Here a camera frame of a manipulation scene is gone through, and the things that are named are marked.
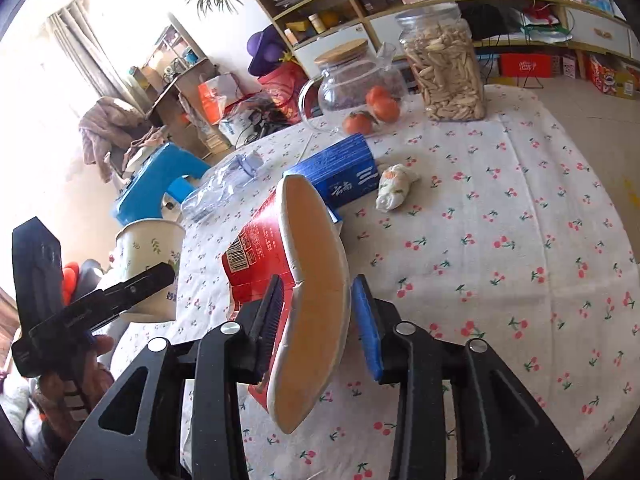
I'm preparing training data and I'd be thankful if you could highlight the orange shopping bag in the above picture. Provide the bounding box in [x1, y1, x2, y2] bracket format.
[198, 73, 244, 125]

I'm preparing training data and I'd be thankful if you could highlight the cherry print tablecloth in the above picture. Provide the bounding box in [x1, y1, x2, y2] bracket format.
[110, 86, 639, 479]

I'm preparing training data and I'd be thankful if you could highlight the red instant noodle bowl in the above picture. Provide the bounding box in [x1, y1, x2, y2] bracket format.
[221, 174, 350, 434]

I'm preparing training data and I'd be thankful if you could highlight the purple hat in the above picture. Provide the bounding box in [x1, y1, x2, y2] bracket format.
[246, 25, 286, 78]

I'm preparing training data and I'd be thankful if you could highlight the dark blue cardboard box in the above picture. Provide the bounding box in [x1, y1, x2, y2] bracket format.
[283, 134, 380, 209]

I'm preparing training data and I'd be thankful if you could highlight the background wooden bookshelf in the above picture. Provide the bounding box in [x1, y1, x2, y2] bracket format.
[129, 14, 231, 159]

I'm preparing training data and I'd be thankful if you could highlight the long wooden tv cabinet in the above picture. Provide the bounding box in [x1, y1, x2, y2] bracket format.
[293, 0, 639, 76]

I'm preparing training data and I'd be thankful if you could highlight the tangerine in jar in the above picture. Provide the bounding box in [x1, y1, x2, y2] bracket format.
[366, 86, 392, 107]
[342, 110, 378, 136]
[371, 98, 400, 124]

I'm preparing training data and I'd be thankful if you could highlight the plastic jar of seeds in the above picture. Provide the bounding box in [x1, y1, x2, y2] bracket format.
[396, 2, 486, 122]

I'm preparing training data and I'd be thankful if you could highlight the red box under cabinet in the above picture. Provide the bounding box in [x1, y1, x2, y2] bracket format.
[499, 52, 553, 78]

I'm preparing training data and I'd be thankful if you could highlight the tangerine in jar right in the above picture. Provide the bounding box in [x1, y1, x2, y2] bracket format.
[371, 98, 400, 124]

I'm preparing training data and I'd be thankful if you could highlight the red snack carton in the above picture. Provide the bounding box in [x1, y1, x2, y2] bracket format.
[587, 53, 617, 96]

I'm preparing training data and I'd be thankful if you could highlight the small crumpled printed tissue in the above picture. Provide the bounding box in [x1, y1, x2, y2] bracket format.
[375, 164, 420, 212]

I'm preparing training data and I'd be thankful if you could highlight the crushed clear plastic bottle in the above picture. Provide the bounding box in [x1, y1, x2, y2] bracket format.
[181, 151, 264, 222]

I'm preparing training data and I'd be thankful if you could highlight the person's left hand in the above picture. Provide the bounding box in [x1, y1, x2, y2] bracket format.
[34, 335, 114, 444]

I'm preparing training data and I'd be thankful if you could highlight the glass jar with bamboo lid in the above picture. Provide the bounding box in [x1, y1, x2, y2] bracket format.
[298, 39, 408, 136]

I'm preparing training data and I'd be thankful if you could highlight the paper cup with print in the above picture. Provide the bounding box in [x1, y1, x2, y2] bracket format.
[114, 218, 188, 324]

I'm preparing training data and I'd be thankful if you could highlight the blue plastic stool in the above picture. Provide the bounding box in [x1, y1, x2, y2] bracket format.
[111, 142, 210, 226]

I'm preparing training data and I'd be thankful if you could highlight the tangerine in jar top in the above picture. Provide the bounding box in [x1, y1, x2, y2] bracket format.
[366, 86, 392, 107]

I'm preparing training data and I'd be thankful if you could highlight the tangerine in jar left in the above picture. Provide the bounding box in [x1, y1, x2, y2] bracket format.
[342, 110, 378, 136]

